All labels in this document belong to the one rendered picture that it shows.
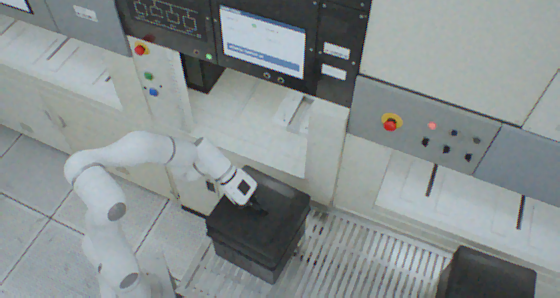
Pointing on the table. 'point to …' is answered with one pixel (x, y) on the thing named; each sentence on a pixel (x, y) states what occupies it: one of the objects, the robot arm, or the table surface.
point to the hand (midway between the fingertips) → (256, 204)
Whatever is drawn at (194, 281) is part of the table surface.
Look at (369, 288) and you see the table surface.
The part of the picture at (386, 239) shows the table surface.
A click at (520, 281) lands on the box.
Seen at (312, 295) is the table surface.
